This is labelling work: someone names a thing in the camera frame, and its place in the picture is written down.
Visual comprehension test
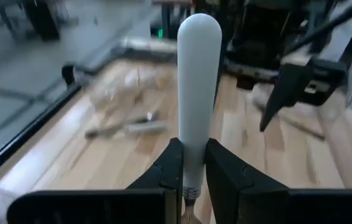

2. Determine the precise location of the black equipment base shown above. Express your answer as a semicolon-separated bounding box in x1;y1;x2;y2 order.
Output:
0;0;80;42

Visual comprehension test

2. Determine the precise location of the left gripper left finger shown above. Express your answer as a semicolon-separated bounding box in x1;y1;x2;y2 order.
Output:
6;138;184;224

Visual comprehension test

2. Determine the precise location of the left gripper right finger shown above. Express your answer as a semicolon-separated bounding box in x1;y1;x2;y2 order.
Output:
205;138;352;224

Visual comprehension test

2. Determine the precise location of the clear plastic bin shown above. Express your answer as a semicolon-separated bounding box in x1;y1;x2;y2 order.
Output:
90;63;178;110

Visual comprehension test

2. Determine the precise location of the black fork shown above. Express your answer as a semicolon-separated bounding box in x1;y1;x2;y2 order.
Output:
83;113;155;139

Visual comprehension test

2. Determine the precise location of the black frame clamp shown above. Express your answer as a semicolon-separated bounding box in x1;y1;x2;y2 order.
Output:
61;63;77;87

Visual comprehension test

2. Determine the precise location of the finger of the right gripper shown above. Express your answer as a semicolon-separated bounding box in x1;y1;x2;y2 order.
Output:
259;57;348;132

